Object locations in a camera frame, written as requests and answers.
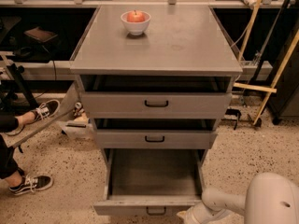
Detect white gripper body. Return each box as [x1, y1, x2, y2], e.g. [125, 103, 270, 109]
[184, 203, 231, 224]

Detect grey bottom drawer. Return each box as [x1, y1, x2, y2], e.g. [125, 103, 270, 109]
[94, 149, 204, 216]

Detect grey drawer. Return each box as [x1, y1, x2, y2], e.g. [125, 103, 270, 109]
[94, 119, 217, 149]
[79, 75, 232, 119]
[94, 149, 204, 216]

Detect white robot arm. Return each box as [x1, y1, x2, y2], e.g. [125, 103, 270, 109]
[177, 173, 299, 224]

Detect grey middle drawer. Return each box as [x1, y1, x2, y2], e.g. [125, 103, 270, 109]
[94, 119, 217, 149]

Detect grey top drawer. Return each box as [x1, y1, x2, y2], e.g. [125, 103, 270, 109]
[79, 75, 232, 119]

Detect grey drawer cabinet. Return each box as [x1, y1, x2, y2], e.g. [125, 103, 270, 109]
[69, 4, 243, 166]

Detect grey box on floor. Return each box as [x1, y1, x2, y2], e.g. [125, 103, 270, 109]
[57, 121, 93, 139]

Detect small toy figure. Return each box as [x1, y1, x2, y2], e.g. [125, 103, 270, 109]
[73, 102, 84, 118]

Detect grey metal bar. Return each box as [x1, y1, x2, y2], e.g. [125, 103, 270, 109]
[9, 108, 73, 153]

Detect black sneaker lower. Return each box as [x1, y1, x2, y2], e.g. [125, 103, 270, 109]
[9, 175, 53, 195]

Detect black sneaker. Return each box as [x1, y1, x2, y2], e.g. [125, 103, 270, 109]
[9, 175, 53, 195]
[33, 99, 60, 122]

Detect black sneaker upper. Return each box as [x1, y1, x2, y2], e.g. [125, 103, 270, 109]
[33, 99, 60, 122]

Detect person leg black trousers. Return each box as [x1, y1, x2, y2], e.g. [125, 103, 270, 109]
[0, 110, 40, 189]

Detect white bowl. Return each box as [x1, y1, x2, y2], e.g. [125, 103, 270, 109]
[121, 10, 151, 35]

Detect red apple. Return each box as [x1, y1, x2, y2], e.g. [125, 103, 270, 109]
[127, 10, 145, 22]

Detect black office chair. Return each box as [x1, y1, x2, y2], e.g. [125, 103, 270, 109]
[0, 16, 60, 110]

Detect wooden easel frame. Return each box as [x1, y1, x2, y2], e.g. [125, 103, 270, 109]
[234, 0, 299, 127]

